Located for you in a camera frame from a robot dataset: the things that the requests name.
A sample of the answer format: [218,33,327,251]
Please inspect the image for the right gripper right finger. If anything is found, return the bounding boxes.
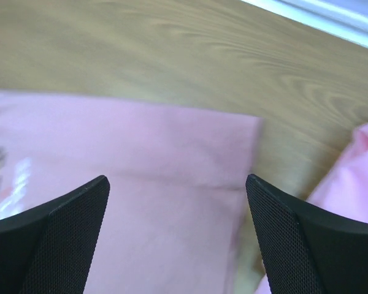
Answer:
[246,174,368,293]

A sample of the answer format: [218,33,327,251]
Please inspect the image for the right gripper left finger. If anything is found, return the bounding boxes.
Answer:
[0,175,110,293]

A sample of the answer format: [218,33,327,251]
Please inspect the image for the dusty pink printed t-shirt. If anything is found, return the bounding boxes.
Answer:
[0,91,261,293]

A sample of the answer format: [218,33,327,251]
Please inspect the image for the folded light pink t-shirt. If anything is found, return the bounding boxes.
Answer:
[257,124,368,293]

